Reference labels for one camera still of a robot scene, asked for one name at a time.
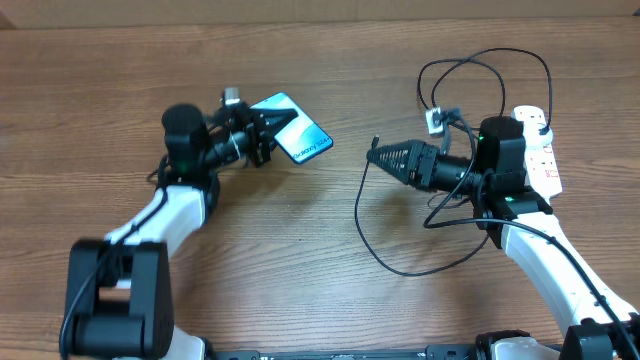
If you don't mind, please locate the black USB charging cable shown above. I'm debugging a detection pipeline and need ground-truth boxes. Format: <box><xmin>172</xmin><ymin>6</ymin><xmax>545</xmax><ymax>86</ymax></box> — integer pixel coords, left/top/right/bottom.
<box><xmin>354</xmin><ymin>47</ymin><xmax>554</xmax><ymax>278</ymax></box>

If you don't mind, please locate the white charger plug adapter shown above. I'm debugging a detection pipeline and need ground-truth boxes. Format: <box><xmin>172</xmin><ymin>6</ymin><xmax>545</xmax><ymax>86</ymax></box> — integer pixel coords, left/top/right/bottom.
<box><xmin>523</xmin><ymin>123</ymin><xmax>553</xmax><ymax>151</ymax></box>

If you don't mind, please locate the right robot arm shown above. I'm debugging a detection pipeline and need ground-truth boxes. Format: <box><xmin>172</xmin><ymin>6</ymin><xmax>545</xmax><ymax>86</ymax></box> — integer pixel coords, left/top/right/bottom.
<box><xmin>366</xmin><ymin>116</ymin><xmax>639</xmax><ymax>359</ymax></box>

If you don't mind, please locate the Samsung Galaxy smartphone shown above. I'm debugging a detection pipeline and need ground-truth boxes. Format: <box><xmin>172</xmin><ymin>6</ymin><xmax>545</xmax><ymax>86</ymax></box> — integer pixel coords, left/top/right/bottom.
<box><xmin>251</xmin><ymin>92</ymin><xmax>334</xmax><ymax>164</ymax></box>

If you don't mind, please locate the white power strip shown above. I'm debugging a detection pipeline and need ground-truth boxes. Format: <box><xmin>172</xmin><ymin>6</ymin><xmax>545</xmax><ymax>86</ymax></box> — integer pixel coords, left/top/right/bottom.
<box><xmin>511</xmin><ymin>105</ymin><xmax>562</xmax><ymax>202</ymax></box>

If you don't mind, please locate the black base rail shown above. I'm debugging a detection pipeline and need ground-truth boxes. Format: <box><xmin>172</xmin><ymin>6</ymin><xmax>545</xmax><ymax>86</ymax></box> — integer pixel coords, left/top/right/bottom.
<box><xmin>207</xmin><ymin>344</ymin><xmax>559</xmax><ymax>360</ymax></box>

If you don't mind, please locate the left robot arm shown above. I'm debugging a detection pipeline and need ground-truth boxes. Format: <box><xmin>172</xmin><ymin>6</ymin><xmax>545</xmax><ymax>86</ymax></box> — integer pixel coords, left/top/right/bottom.
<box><xmin>59</xmin><ymin>100</ymin><xmax>298</xmax><ymax>359</ymax></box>

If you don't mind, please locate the black right camera cable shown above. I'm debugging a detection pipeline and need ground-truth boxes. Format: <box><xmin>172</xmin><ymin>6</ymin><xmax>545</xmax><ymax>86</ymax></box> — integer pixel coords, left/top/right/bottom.
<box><xmin>422</xmin><ymin>112</ymin><xmax>640</xmax><ymax>360</ymax></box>

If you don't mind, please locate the cardboard wall panel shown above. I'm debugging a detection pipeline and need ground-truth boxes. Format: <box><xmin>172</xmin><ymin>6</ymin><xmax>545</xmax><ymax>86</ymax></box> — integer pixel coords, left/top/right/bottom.
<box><xmin>1</xmin><ymin>0</ymin><xmax>639</xmax><ymax>30</ymax></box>

